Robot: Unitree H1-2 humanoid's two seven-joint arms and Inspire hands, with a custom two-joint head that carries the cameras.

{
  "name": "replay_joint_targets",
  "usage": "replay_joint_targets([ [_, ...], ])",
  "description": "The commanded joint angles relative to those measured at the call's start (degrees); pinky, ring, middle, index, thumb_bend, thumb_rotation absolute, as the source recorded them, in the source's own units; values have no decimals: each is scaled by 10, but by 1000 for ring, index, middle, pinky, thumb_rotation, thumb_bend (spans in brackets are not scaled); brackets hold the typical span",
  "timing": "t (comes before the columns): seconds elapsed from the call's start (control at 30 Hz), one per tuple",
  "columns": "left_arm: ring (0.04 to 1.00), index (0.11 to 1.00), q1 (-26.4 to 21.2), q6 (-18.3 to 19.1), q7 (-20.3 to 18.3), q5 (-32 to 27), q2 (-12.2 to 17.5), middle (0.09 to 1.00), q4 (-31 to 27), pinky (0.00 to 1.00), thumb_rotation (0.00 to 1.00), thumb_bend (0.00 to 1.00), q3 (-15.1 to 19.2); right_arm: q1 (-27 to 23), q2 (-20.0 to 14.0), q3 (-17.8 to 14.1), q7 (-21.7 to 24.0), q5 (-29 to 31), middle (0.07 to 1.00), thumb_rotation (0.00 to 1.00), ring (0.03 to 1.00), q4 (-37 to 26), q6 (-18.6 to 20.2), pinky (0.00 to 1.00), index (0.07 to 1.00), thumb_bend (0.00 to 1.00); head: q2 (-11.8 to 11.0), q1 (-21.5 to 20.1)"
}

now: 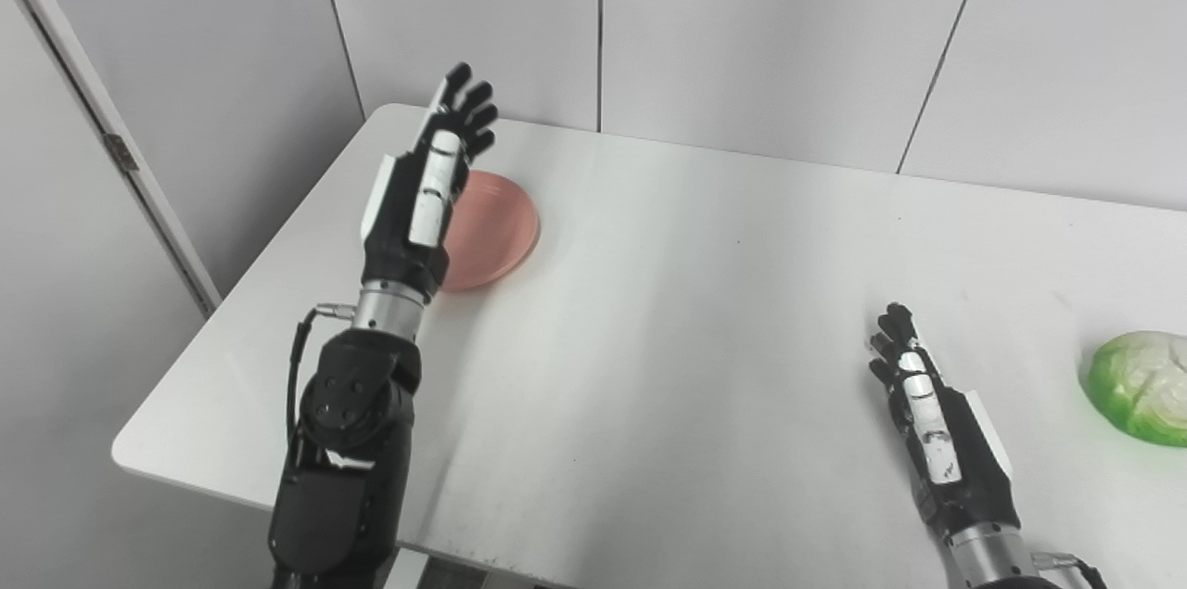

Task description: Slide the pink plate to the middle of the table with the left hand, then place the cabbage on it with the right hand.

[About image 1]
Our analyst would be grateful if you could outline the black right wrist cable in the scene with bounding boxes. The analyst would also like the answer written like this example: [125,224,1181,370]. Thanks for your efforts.
[1032,552,1110,589]

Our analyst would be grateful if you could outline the pink round plate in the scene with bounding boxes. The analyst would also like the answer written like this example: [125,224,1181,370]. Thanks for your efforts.
[436,170,541,293]

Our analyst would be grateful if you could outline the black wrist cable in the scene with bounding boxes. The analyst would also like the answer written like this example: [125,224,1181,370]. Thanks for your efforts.
[285,301,359,479]
[1032,552,1110,589]

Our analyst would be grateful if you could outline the grey metal door hinge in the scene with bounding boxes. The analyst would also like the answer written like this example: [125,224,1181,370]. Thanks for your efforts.
[103,133,141,173]

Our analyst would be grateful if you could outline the green white toy cabbage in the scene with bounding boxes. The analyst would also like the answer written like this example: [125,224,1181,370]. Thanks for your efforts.
[1085,330,1187,448]

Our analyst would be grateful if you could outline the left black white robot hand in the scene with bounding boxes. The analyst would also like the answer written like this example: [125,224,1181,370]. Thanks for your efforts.
[359,62,500,298]

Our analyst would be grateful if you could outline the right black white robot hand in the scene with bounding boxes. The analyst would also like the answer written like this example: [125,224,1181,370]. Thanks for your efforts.
[869,302,1022,540]

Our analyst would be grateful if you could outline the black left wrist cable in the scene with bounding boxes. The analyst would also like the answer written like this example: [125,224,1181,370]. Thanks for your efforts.
[285,301,359,479]

